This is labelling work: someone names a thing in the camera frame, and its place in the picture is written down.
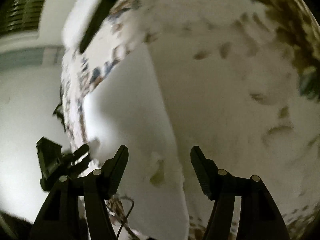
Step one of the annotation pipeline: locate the window with bars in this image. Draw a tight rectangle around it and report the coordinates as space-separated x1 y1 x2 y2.
1 0 46 36

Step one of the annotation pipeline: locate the floral bed blanket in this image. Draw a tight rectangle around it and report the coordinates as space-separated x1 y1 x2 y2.
61 0 319 239

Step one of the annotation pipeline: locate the black and white folded garment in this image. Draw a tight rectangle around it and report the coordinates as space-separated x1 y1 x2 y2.
61 0 119 54

